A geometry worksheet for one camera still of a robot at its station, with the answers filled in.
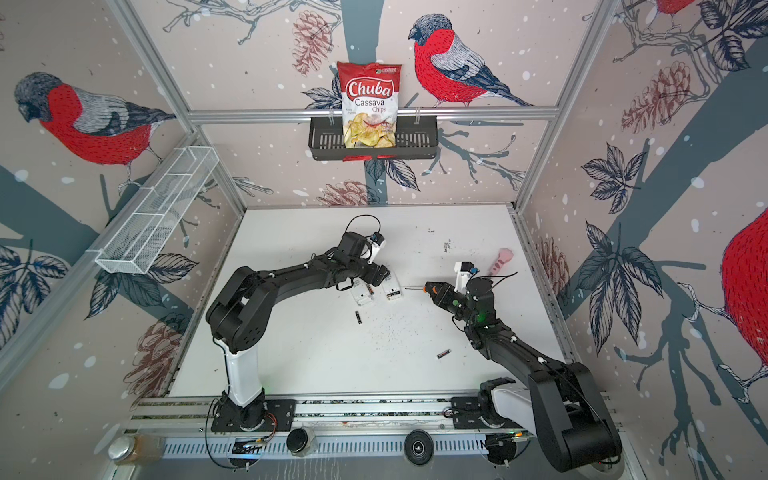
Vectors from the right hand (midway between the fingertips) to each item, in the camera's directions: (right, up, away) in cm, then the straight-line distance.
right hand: (424, 290), depth 85 cm
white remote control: (-9, -2, +11) cm, 14 cm away
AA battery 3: (+6, -18, -1) cm, 19 cm away
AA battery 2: (-20, -10, +6) cm, 23 cm away
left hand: (-13, +6, +9) cm, 17 cm away
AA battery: (-16, -3, +12) cm, 20 cm away
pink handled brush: (+31, +8, +19) cm, 37 cm away
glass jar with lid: (-64, -30, -22) cm, 74 cm away
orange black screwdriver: (+1, 0, -1) cm, 2 cm away
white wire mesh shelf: (-72, +14, -14) cm, 74 cm away
